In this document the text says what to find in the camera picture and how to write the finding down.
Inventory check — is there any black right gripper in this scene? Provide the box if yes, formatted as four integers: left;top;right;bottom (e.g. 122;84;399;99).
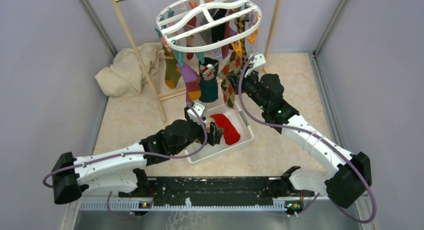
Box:
227;65;269;111

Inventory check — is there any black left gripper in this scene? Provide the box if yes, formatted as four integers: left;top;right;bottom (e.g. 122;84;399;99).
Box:
173;107;224;155

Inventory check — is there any red sock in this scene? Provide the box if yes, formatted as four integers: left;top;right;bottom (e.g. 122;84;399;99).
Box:
211;114;241;145

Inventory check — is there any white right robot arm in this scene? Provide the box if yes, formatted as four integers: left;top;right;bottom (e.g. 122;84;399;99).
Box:
227;71;376;208

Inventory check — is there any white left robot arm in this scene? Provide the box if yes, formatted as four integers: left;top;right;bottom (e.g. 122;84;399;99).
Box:
44;120;224;204

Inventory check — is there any white oval clip hanger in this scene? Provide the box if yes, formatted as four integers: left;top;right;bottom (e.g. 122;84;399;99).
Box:
155;0;263;53

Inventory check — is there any white plastic basket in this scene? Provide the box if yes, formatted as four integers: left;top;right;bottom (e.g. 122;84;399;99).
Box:
188;103;255;164

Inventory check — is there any brown beige argyle sock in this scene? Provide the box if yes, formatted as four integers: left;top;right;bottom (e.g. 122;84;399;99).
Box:
218;52;248;109

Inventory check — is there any dark teal sock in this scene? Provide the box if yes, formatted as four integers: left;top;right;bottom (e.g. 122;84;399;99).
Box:
198;57;219;103

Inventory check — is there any beige crumpled cloth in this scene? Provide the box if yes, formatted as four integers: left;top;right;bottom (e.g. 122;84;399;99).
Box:
95;42;166;97

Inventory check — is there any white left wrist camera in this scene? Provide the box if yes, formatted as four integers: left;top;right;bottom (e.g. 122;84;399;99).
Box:
186;102;208;125

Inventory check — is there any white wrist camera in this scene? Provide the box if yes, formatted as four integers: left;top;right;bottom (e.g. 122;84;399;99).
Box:
244;52;267;78
186;102;208;125

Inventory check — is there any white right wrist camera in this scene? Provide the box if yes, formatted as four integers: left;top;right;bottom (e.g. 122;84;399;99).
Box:
244;52;267;78

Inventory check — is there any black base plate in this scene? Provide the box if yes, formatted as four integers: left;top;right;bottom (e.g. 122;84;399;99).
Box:
118;176;314;206

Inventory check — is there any aluminium front rail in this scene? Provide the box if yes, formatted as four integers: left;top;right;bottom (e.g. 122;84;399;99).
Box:
68;177;369;212

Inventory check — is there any wooden drying rack frame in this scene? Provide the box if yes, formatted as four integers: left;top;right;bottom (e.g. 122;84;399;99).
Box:
110;0;283;123

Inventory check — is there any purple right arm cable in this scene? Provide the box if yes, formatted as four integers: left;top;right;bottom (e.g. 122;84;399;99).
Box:
237;56;378;224

